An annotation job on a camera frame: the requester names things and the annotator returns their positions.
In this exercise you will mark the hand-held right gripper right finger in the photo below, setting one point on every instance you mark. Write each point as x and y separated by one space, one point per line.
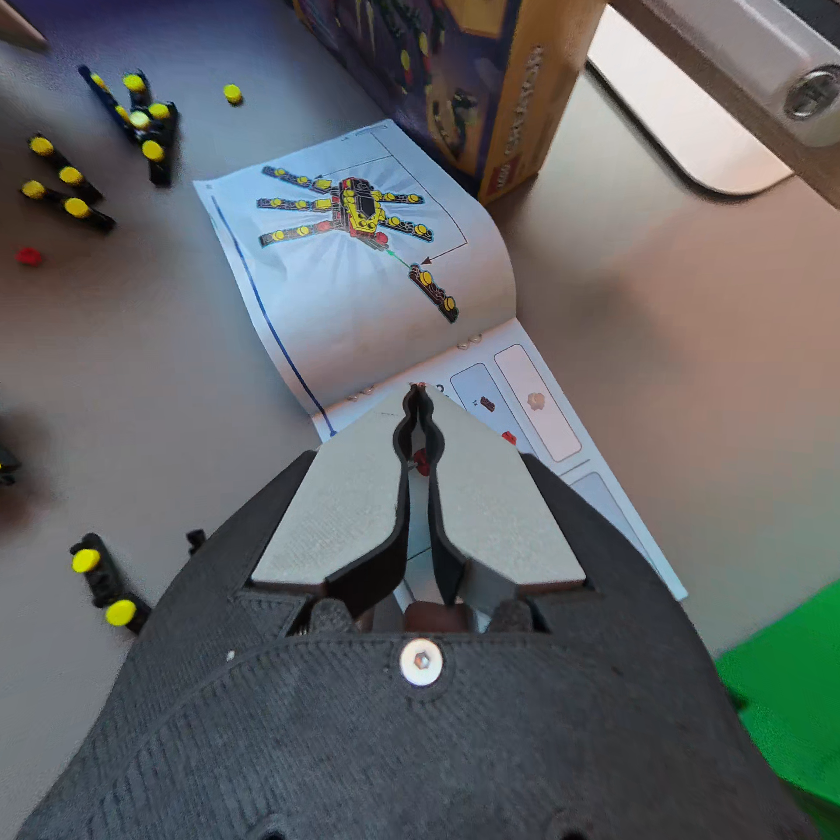
505 518

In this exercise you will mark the purple and yellow lego box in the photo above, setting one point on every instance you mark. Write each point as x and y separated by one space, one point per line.
499 98

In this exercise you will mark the yellow round lego stud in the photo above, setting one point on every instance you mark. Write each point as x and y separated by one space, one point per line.
232 94

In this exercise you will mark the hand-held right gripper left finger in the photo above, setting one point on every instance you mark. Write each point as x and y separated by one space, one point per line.
334 512

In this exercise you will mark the small red lego piece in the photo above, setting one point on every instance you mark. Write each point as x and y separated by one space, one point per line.
29 256

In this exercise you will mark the green plastic bin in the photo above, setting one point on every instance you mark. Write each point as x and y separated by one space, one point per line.
787 689

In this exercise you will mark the white metal panel bracket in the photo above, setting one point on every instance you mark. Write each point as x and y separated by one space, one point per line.
689 131

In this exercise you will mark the lego instruction booklet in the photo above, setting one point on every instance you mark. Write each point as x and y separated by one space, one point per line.
328 328

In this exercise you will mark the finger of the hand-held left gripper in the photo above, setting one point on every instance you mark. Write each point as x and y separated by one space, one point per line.
16 33

